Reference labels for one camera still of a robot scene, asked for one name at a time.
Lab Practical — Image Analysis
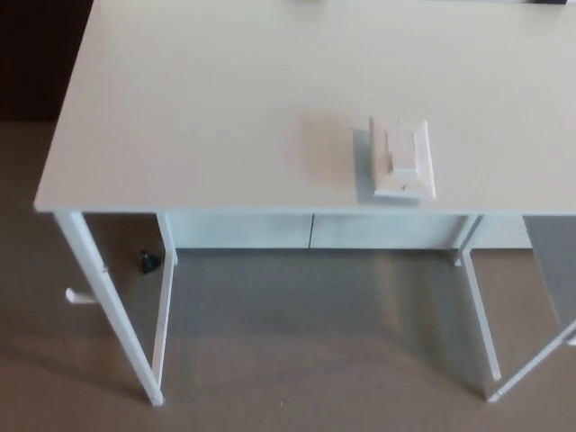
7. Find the dark brown panel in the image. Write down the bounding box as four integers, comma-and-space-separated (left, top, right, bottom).
0, 0, 96, 123

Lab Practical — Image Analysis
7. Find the small black floor object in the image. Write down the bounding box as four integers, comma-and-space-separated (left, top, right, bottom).
138, 247, 162, 275

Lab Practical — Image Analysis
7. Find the white rocker light switch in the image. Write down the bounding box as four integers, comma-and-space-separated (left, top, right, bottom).
368, 116, 437, 201

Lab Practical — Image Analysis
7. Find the white low cabinet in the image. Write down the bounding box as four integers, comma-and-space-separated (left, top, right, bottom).
164, 211, 537, 251

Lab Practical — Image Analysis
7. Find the white peg on table leg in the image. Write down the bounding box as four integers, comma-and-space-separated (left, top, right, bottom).
64, 287, 98, 309

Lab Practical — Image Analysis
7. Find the white metal table leg frame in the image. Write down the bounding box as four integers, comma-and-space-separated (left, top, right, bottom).
453, 214, 576, 403
52, 211, 180, 409

